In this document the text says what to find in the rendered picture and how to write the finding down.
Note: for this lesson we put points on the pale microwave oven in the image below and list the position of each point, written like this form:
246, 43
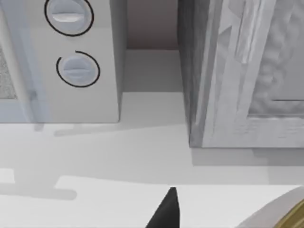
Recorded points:
78, 99

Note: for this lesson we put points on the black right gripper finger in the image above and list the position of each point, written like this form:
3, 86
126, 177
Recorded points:
169, 211

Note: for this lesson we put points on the white and gold round object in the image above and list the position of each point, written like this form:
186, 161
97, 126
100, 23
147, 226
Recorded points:
282, 209

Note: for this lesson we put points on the pale grey wooden cabinet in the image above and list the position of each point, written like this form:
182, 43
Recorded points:
249, 83

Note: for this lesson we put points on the grey microwave knob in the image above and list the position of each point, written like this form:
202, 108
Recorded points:
78, 69
69, 16

